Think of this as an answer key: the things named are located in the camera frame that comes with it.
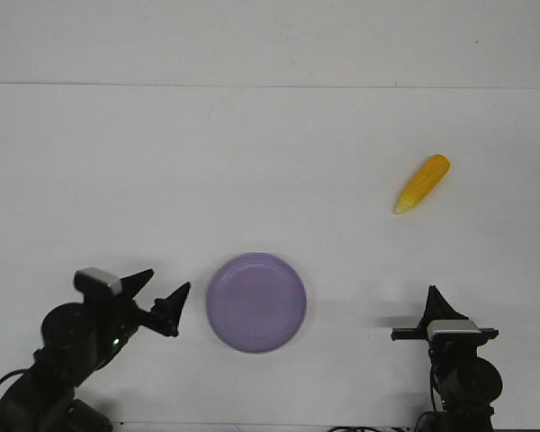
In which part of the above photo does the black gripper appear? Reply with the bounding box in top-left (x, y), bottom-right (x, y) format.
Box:
top-left (83, 269), bottom-right (191, 347)
top-left (391, 285), bottom-right (500, 356)

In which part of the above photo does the purple round plate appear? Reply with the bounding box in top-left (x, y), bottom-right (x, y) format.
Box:
top-left (205, 252), bottom-right (307, 355)

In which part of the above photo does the yellow corn cob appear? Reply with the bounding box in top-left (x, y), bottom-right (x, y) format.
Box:
top-left (393, 154), bottom-right (451, 215)

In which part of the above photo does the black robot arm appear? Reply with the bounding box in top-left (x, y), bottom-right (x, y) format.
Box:
top-left (391, 285), bottom-right (503, 431)
top-left (0, 267), bottom-right (191, 431)

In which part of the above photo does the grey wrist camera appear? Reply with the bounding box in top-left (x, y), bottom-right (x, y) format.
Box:
top-left (427, 319), bottom-right (481, 341)
top-left (74, 267), bottom-right (122, 296)

